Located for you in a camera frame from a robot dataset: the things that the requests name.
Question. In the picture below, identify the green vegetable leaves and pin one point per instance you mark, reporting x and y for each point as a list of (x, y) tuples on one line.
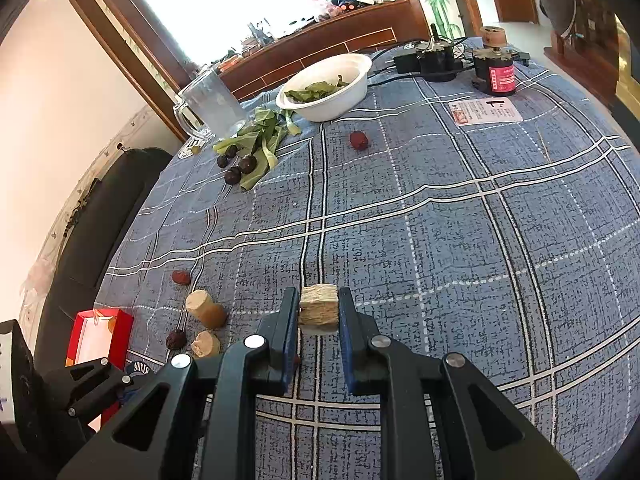
[(265, 132)]

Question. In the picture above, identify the dark purple plum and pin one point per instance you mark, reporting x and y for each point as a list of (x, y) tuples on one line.
[(233, 176), (231, 151), (222, 162), (247, 164)]

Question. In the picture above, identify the white and red paper card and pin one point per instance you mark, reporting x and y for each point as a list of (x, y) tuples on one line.
[(487, 110)]

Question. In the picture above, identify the glass pitcher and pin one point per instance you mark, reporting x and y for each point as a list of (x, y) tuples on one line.
[(215, 105)]

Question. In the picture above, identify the long beige sugarcane piece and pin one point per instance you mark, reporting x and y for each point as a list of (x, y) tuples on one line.
[(205, 309)]

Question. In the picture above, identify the red-rimmed white tray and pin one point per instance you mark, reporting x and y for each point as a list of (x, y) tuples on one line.
[(117, 340)]

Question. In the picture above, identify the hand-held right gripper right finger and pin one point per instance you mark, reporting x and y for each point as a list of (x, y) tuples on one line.
[(352, 345)]

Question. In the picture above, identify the green leaves in bowl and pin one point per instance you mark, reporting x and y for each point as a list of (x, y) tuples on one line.
[(315, 90)]

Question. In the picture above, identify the wooden sideboard cabinet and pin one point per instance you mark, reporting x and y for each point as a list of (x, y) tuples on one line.
[(325, 40)]

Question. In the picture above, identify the wooden wheel ornament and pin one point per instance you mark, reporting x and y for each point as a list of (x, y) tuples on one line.
[(575, 20)]

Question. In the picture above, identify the black power adapter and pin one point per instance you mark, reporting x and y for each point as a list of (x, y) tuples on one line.
[(406, 62)]

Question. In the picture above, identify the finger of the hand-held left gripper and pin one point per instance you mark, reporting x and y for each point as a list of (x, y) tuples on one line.
[(90, 375)]

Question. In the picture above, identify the dark red date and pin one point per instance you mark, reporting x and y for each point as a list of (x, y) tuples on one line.
[(175, 339)]

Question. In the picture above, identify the white bowl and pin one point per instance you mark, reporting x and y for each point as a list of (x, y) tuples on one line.
[(345, 95)]

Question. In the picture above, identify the blue plaid tablecloth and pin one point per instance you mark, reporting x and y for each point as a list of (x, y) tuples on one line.
[(450, 260)]

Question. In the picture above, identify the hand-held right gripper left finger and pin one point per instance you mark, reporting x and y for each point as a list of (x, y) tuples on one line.
[(286, 340)]

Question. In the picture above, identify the small beige sugarcane piece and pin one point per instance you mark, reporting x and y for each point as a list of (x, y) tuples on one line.
[(206, 345)]

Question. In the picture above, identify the wide beige sugarcane chunk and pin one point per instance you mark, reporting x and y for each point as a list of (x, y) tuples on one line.
[(320, 307)]

